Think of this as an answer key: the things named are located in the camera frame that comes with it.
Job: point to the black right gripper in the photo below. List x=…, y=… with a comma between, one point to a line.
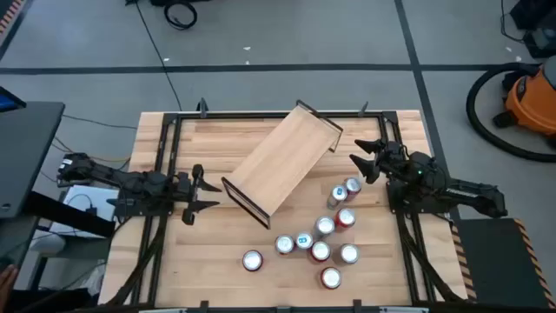
x=393, y=156

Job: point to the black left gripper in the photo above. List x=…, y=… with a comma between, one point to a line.
x=187, y=193

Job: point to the red soda can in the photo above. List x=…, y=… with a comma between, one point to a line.
x=331, y=278
x=346, y=217
x=352, y=186

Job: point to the slim silver blue can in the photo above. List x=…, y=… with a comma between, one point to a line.
x=339, y=193

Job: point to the red can black print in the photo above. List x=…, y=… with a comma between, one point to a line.
x=252, y=260

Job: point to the silver Diet Coke can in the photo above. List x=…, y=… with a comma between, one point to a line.
x=349, y=253
x=325, y=226

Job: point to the red Coca-Cola original can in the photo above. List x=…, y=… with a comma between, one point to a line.
x=285, y=244

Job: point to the dark can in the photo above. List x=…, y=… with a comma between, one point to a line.
x=304, y=240

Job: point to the red Coca-Cola Zero Sugar can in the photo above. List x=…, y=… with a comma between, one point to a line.
x=320, y=251

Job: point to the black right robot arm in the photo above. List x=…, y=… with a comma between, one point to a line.
x=469, y=195

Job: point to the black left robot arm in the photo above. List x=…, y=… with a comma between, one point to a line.
x=134, y=184

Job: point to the orange shop vacuum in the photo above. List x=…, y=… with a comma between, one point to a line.
x=534, y=100
x=471, y=106

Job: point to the white box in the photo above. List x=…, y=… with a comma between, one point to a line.
x=78, y=202

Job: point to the black hazard striped mat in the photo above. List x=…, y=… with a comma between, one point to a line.
x=495, y=261
x=11, y=13

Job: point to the black desk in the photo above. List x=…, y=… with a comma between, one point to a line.
x=26, y=152

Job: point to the black floor equipment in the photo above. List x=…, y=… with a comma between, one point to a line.
x=538, y=35

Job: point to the person's hand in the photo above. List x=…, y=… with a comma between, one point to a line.
x=6, y=282

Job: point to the laptop screen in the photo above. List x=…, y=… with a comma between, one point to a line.
x=8, y=102

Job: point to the wooden shelf black metal frame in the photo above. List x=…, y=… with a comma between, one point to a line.
x=282, y=161

